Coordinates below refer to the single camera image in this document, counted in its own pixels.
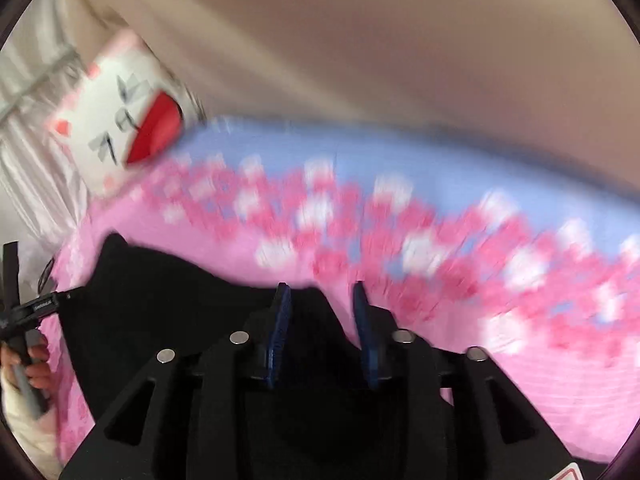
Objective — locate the white cat face pillow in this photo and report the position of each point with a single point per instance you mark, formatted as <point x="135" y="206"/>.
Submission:
<point x="100" y="110"/>

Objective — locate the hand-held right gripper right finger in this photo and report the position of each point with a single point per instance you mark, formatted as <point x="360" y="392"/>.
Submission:
<point x="365" y="332"/>

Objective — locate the person's left hand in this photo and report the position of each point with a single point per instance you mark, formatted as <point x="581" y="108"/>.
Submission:
<point x="39" y="365"/>

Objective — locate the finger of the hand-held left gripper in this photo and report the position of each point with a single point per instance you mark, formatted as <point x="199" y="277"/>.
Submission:
<point x="50" y="304"/>

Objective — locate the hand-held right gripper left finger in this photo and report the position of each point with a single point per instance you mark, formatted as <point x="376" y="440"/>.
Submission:
<point x="280" y="332"/>

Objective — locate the pink floral bedsheet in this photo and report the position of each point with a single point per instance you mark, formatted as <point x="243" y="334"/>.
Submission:
<point x="525" y="385"/>

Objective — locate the black pants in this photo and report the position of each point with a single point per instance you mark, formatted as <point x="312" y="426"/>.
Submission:
<point x="150" y="300"/>

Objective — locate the person's left forearm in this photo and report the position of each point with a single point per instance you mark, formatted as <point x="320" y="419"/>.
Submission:
<point x="25" y="435"/>

